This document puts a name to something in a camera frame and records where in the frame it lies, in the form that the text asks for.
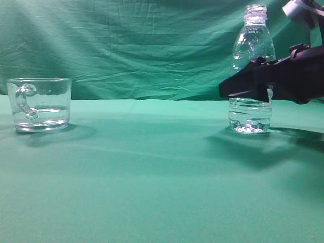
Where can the clear glass cup with handle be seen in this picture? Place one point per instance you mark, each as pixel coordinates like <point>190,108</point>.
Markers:
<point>39,104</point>

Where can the green backdrop cloth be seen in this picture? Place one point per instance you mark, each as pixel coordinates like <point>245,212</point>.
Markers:
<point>170,50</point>

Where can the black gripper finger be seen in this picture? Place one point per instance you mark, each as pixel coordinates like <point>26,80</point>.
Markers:
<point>247,83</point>

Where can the clear plastic water bottle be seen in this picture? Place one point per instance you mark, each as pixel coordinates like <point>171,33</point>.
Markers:
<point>248,115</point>

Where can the green table cloth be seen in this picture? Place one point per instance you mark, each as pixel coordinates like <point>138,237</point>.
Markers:
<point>163,171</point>

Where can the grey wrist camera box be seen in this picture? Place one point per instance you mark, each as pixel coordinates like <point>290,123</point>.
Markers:
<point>305,13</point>

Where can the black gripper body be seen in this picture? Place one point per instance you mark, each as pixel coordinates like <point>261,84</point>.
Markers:
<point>299,76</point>

